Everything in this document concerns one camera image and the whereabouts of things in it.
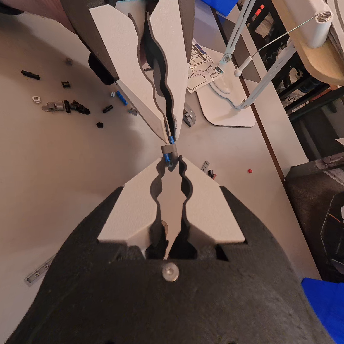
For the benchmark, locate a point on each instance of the white book stand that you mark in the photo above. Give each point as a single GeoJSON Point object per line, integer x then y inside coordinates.
{"type": "Point", "coordinates": [228, 115]}

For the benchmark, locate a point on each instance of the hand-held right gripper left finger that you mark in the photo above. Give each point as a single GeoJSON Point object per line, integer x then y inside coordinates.
{"type": "Point", "coordinates": [126, 215]}

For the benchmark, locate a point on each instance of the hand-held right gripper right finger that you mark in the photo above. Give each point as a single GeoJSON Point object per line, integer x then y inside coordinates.
{"type": "Point", "coordinates": [215, 215]}

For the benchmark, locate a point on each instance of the white round lego piece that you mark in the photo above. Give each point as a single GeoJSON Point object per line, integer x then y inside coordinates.
{"type": "Point", "coordinates": [36, 99]}

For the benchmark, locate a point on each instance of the small black lego bush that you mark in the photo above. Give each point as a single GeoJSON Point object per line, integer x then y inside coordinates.
{"type": "Point", "coordinates": [65, 84]}

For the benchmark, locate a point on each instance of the white sticker sheet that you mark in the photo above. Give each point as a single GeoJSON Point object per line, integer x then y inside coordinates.
{"type": "Point", "coordinates": [201, 67]}

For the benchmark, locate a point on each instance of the short black lego pin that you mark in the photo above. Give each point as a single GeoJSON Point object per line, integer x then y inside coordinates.
{"type": "Point", "coordinates": [107, 108]}

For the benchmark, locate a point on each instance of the small grey round lego piece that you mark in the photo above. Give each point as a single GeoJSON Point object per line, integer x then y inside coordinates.
{"type": "Point", "coordinates": [69, 61]}

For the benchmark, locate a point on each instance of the long blue lego pin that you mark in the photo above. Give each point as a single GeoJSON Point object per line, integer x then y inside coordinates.
{"type": "Point", "coordinates": [121, 98]}

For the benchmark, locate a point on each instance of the grey bent lego beam assembly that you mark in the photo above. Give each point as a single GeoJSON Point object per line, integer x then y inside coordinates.
{"type": "Point", "coordinates": [169, 153]}

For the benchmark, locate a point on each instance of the person's left hand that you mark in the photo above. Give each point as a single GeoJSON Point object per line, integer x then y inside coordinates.
{"type": "Point", "coordinates": [45, 8]}

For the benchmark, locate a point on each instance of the dark plastic crate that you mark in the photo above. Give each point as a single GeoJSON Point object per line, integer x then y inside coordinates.
{"type": "Point", "coordinates": [311, 129]}

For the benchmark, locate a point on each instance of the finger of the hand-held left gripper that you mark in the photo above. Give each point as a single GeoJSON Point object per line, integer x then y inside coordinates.
{"type": "Point", "coordinates": [121, 53]}
{"type": "Point", "coordinates": [174, 53]}

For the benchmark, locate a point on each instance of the long grey lego plate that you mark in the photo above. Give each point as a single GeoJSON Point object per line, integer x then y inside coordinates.
{"type": "Point", "coordinates": [205, 165]}
{"type": "Point", "coordinates": [40, 270]}

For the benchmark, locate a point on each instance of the bronze lego disc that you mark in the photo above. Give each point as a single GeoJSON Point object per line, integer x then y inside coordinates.
{"type": "Point", "coordinates": [164, 225]}

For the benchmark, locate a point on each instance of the black red lego piece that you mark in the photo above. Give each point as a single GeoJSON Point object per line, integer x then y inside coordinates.
{"type": "Point", "coordinates": [211, 173]}

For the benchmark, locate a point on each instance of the dark grey curved lego panel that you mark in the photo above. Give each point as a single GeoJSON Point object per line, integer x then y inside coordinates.
{"type": "Point", "coordinates": [189, 115]}

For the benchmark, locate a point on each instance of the lego set box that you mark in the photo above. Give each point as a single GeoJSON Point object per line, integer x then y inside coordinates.
{"type": "Point", "coordinates": [333, 228]}

